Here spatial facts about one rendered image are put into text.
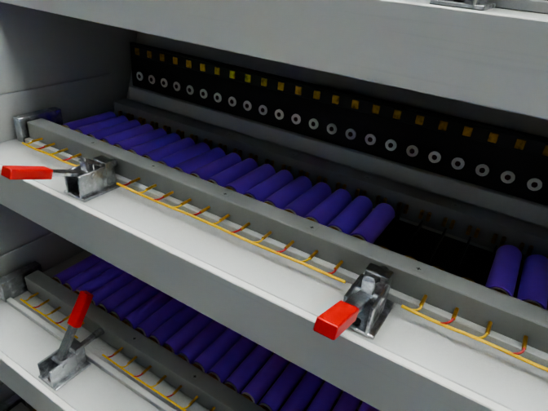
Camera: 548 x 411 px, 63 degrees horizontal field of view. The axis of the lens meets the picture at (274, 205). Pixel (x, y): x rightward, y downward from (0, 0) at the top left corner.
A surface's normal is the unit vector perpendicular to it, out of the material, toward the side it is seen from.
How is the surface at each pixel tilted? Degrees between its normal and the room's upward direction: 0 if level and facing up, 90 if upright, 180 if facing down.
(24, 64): 90
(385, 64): 107
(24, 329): 18
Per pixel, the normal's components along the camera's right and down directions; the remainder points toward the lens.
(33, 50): 0.85, 0.32
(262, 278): 0.08, -0.87
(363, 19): -0.53, 0.37
